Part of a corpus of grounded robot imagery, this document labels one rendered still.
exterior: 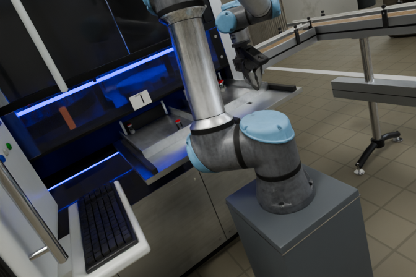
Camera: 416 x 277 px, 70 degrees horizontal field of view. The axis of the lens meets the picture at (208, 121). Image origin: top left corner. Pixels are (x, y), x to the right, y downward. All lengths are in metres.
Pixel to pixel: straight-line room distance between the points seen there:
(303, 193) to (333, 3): 5.41
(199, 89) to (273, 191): 0.30
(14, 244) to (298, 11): 5.14
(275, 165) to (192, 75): 0.29
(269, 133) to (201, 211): 1.00
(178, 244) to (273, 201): 0.94
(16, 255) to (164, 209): 0.83
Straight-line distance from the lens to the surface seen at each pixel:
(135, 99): 1.29
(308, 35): 2.01
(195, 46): 0.71
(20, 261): 0.81
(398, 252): 1.73
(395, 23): 1.79
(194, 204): 1.56
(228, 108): 1.18
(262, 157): 0.70
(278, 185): 0.74
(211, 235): 1.70
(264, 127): 0.67
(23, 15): 1.17
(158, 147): 1.08
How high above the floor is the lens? 1.31
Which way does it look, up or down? 21 degrees down
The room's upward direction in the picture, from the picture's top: 20 degrees counter-clockwise
